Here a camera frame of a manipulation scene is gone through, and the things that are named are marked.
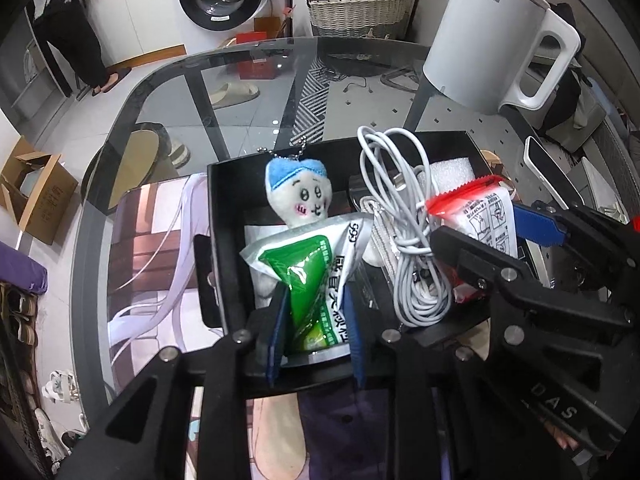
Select person's right hand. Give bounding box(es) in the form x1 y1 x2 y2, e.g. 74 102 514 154
552 427 608 472

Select white electric kettle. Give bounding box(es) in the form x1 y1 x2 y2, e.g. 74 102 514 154
422 0 582 116

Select brown cardboard box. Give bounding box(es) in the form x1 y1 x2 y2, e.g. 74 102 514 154
0 135 80 247

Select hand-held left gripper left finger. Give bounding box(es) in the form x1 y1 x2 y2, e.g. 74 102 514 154
55 287 301 480

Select white foam piece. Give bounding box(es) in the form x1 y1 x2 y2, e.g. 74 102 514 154
427 156 476 196

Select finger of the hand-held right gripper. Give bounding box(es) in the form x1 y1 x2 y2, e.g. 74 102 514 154
514 199 640 292
430 225 634 347

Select green and silver medicine sachet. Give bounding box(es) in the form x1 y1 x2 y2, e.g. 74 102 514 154
240 212 374 362

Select beige slipper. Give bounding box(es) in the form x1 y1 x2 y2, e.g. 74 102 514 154
207 80 261 109
167 137 192 169

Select shoe rack with shoes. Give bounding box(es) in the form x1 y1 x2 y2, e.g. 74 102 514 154
0 281 43 466

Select printed figure desk mat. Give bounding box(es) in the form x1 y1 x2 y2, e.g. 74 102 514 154
107 172 401 480

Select purple rolled yoga mat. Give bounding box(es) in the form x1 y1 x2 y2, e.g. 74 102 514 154
0 240 50 296

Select red and white packet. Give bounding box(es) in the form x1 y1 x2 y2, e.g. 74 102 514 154
425 175 521 304

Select black storage tray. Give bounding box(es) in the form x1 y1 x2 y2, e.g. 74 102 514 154
192 131 507 401

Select round wooden stool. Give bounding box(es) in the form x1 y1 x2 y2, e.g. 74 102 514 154
82 122 176 206

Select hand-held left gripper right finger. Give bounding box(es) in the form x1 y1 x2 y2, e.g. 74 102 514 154
345 287 563 480

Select wicker basket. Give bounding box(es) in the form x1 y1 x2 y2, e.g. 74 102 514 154
305 0 417 41

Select red box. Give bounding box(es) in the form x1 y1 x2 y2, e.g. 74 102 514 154
235 30 281 81

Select white charging cable bundle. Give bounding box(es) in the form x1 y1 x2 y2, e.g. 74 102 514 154
356 126 454 331

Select white plush toy blue cap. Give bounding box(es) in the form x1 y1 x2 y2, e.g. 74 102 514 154
245 137 384 311

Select black white patterned rug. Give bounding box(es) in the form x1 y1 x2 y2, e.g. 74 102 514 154
290 55 334 146

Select white cabinet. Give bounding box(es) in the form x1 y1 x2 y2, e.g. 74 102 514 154
100 0 189 69

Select white-edged smartphone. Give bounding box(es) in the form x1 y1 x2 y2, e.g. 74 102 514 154
522 136 584 206

